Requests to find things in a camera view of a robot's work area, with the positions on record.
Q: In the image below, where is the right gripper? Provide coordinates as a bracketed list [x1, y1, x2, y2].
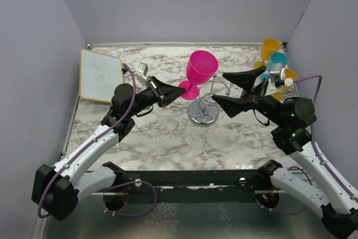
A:
[211, 65, 285, 125]

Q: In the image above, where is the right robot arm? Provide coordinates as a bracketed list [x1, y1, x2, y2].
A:
[212, 66, 357, 238]

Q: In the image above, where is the small whiteboard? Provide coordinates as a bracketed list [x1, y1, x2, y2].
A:
[79, 49, 124, 103]

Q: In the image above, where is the yellow wine glass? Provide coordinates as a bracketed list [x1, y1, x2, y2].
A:
[271, 68, 298, 101]
[254, 38, 281, 68]

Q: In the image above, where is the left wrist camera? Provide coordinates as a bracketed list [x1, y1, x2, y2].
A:
[135, 63, 150, 86]

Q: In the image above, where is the chrome wine glass rack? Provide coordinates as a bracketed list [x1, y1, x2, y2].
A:
[187, 70, 236, 127]

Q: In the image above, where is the pink wine glass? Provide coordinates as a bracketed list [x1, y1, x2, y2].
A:
[178, 50, 219, 100]

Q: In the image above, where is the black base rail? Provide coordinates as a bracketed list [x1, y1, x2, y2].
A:
[111, 168, 273, 204]

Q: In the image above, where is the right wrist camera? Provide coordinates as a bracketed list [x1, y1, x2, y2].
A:
[269, 63, 285, 88]

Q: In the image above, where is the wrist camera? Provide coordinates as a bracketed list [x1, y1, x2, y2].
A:
[269, 63, 285, 88]
[135, 63, 150, 86]

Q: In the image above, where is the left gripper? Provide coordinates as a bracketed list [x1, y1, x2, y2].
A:
[128, 76, 186, 118]

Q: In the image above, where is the blue wine glass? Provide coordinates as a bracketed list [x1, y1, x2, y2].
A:
[260, 51, 288, 81]

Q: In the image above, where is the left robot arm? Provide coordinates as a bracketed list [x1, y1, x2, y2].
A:
[31, 76, 186, 221]

